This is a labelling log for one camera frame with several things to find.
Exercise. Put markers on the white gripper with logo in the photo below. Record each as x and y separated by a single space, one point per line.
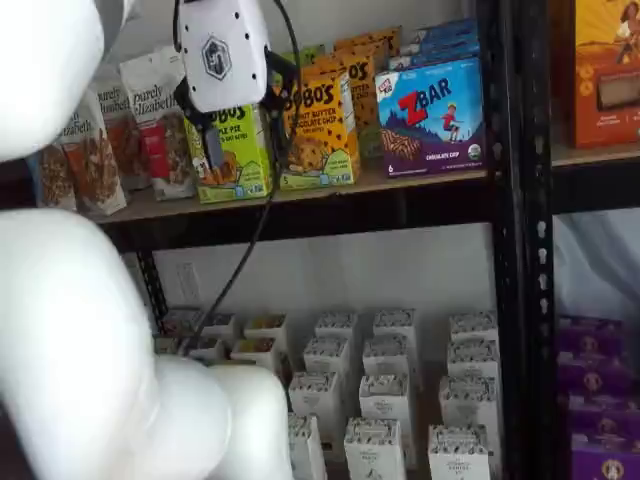
225 55

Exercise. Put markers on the orange Bobo's peanut butter box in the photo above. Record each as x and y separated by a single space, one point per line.
320 150
370 40
362 95

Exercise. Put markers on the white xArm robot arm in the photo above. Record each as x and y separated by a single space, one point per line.
75 325

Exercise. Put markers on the green Bobo's apple pie box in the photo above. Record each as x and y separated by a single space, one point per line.
245 165
310 54

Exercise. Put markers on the wooden shelf board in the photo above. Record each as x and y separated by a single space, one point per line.
590 156
372 172

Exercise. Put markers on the ZBar chocolate chip box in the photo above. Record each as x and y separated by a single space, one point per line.
430 125

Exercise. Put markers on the blue ZBar box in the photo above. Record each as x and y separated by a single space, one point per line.
440 47
435 60
445 30

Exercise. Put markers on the white Organic Pantry box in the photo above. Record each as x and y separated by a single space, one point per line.
474 327
374 452
307 450
314 397
460 457
395 325
470 405
336 325
385 400
386 357
326 356
472 362

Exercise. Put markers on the white cartons on lower shelf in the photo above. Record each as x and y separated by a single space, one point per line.
427 405

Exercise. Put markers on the large orange cereal box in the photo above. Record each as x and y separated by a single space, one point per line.
600 75

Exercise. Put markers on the purple snack box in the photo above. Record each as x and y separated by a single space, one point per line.
605 415
590 335
592 375
607 462

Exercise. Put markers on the granola bag with red label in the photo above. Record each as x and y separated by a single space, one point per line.
160 150

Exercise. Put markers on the Purely Elizabeth granola bag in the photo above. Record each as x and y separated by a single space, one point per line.
120 135

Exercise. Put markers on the granola bag with orange label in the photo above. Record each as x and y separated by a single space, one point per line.
95 170

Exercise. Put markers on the white carton with colourful print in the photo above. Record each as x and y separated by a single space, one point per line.
169 346
219 325
210 349
254 352
180 322
266 327

